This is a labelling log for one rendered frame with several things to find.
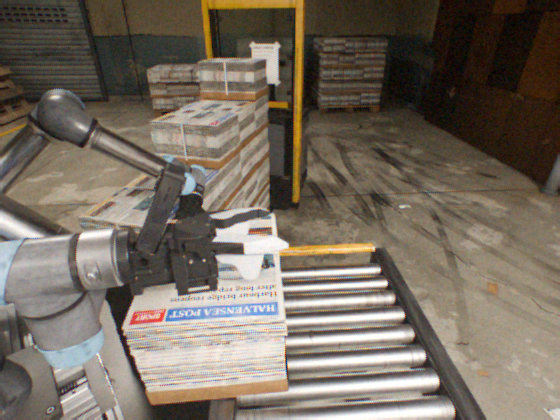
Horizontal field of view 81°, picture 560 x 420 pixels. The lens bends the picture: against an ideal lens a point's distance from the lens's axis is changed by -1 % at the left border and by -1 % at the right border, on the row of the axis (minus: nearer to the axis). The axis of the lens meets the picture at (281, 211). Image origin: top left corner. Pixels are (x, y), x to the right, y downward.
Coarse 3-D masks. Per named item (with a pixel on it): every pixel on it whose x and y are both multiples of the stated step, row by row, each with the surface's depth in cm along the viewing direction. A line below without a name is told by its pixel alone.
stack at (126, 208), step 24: (240, 168) 199; (120, 192) 147; (144, 192) 147; (216, 192) 168; (240, 192) 201; (96, 216) 129; (120, 216) 129; (144, 216) 129; (120, 288) 143; (120, 312) 153; (120, 336) 163
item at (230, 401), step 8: (216, 400) 68; (224, 400) 68; (232, 400) 68; (216, 408) 67; (224, 408) 67; (232, 408) 67; (208, 416) 65; (216, 416) 65; (224, 416) 65; (232, 416) 65
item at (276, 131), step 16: (272, 112) 298; (304, 112) 303; (272, 128) 285; (288, 128) 282; (304, 128) 306; (272, 144) 292; (288, 144) 288; (304, 144) 316; (272, 160) 299; (288, 160) 296; (304, 160) 327; (304, 176) 335
